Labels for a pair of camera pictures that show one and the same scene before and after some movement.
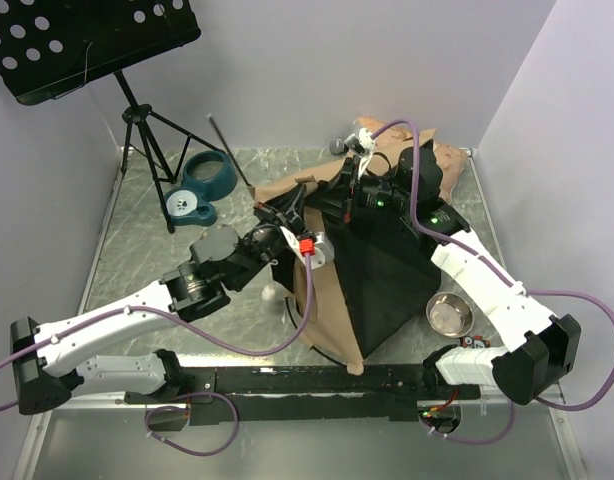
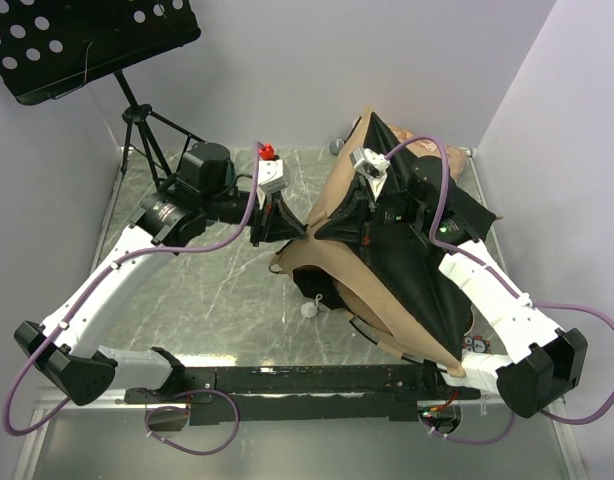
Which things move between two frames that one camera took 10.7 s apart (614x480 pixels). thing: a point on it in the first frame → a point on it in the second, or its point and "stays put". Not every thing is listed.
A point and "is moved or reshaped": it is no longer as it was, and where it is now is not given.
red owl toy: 475,341 stays put
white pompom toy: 268,293 → 310,309
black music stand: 42,49 stays put
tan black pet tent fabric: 359,268 is moved or reshaped
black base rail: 291,394 stays put
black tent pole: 312,347 → 357,323
